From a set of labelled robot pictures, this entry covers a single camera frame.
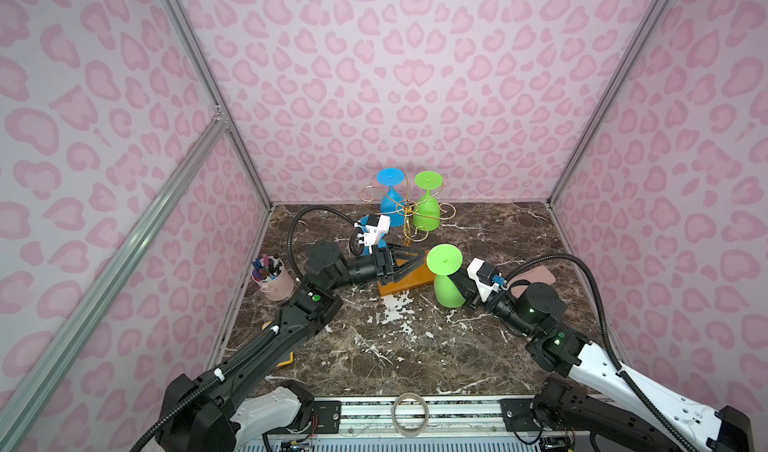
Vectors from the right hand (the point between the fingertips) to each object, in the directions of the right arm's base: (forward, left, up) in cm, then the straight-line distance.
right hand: (449, 266), depth 64 cm
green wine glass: (0, +1, +3) cm, 3 cm away
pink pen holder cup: (+8, +48, -20) cm, 52 cm away
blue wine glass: (+26, +14, -7) cm, 30 cm away
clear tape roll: (-27, +9, -30) cm, 41 cm away
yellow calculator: (-12, +43, -31) cm, 54 cm away
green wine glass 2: (+23, +4, -8) cm, 25 cm away
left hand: (-2, +6, +6) cm, 9 cm away
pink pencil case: (+16, -33, -31) cm, 48 cm away
